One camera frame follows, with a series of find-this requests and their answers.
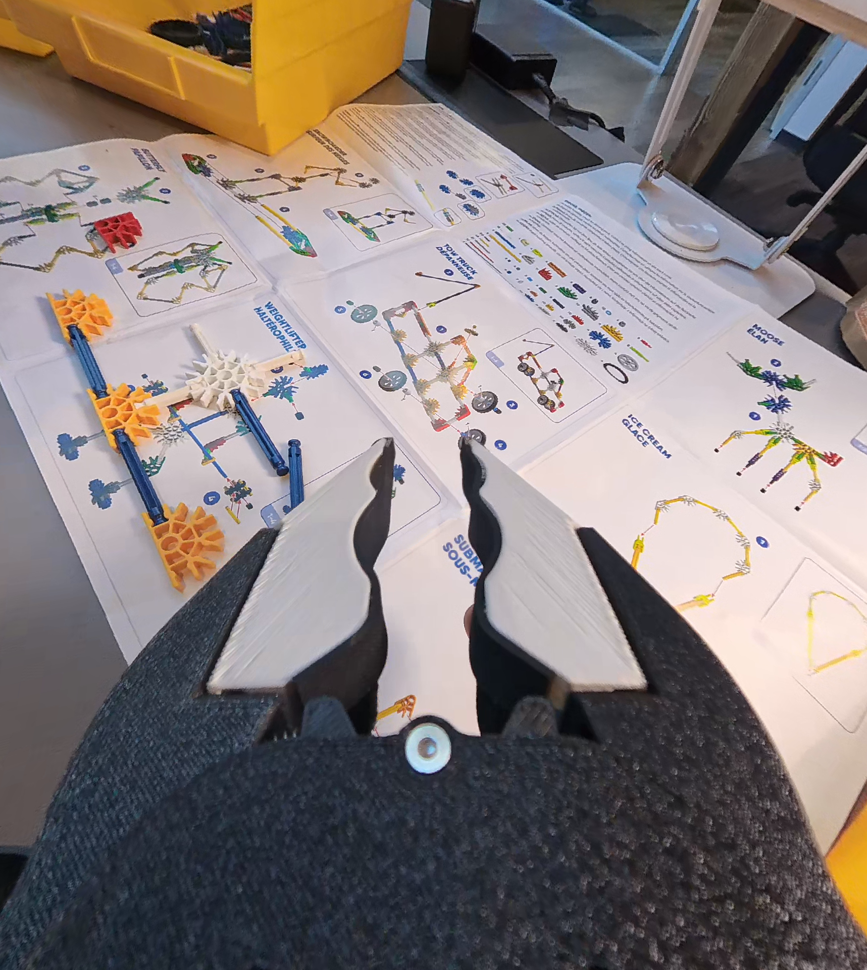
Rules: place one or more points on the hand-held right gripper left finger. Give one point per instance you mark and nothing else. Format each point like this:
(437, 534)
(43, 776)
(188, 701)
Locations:
(304, 606)

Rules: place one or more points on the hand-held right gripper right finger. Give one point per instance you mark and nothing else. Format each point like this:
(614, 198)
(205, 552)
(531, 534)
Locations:
(562, 606)

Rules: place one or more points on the blue plastic rod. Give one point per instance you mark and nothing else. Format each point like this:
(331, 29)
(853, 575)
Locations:
(295, 474)
(89, 362)
(139, 477)
(260, 433)

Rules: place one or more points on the orange fan-shaped connector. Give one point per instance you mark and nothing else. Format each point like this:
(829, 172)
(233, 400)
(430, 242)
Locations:
(183, 542)
(81, 312)
(123, 413)

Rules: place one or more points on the white snowflake connector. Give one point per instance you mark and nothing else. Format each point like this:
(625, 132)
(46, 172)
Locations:
(227, 379)

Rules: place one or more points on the red corner connector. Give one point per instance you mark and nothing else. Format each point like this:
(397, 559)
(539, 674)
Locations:
(119, 231)

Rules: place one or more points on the large yellow plastic bin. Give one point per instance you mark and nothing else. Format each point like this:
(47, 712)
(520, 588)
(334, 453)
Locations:
(312, 68)

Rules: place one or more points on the pile of toy pieces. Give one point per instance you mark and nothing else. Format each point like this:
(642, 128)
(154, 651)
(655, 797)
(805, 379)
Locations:
(206, 34)

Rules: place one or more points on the white printed instruction sheet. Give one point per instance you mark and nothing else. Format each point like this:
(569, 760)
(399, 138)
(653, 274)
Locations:
(630, 303)

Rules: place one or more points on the black office chair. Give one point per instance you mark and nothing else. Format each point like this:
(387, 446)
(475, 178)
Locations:
(865, 174)

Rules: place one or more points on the black power adapter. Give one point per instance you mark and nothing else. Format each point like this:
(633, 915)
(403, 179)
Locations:
(513, 60)

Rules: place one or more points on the wooden beam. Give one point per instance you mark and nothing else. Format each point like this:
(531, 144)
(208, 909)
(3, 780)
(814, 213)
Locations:
(744, 83)

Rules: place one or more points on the black box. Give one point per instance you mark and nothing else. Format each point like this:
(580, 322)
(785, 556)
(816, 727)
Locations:
(450, 38)

